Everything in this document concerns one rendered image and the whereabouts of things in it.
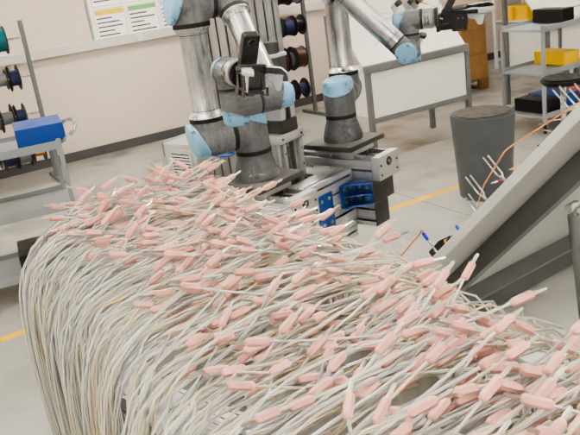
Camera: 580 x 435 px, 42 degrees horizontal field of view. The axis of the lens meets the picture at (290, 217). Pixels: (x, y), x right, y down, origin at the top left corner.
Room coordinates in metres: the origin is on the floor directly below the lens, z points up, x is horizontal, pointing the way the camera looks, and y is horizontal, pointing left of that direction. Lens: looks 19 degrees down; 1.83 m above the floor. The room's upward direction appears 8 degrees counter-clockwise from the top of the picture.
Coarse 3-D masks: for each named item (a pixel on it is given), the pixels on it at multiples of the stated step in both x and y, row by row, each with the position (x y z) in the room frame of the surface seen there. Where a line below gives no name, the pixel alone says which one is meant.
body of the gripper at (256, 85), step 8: (232, 64) 2.03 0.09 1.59; (248, 64) 1.98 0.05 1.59; (256, 64) 1.97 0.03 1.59; (264, 64) 1.97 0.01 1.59; (232, 72) 2.03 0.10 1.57; (256, 72) 1.94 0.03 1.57; (264, 72) 1.95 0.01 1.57; (232, 80) 2.03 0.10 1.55; (240, 80) 1.96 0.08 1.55; (256, 80) 1.95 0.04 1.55; (264, 80) 1.95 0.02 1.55; (240, 88) 1.95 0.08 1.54; (256, 88) 1.97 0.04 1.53; (264, 88) 1.95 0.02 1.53; (240, 96) 1.95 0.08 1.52; (248, 96) 1.93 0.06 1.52
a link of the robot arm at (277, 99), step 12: (228, 0) 2.36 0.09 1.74; (240, 0) 2.36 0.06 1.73; (228, 12) 2.35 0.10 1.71; (240, 12) 2.34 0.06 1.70; (228, 24) 2.35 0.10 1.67; (240, 24) 2.31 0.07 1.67; (252, 24) 2.32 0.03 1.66; (240, 36) 2.29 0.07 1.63; (264, 48) 2.27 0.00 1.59; (264, 60) 2.23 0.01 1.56; (288, 84) 2.18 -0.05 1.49; (264, 96) 2.14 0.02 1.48; (276, 96) 2.15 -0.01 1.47; (288, 96) 2.16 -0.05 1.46; (264, 108) 2.14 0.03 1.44; (276, 108) 2.16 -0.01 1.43
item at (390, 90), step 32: (384, 0) 7.21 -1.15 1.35; (416, 0) 7.19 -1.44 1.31; (352, 32) 6.82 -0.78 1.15; (448, 32) 7.15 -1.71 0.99; (384, 64) 6.61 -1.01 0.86; (416, 64) 6.80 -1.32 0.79; (448, 64) 6.97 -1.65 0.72; (384, 96) 6.62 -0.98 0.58; (416, 96) 6.79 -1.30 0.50; (448, 96) 6.96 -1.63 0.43
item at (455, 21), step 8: (456, 8) 2.78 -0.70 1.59; (464, 8) 2.76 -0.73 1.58; (440, 16) 2.80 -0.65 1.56; (448, 16) 2.79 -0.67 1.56; (456, 16) 2.77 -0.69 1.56; (464, 16) 2.77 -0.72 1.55; (440, 24) 2.80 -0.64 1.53; (448, 24) 2.80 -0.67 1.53; (456, 24) 2.77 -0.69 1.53; (464, 24) 2.76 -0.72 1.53
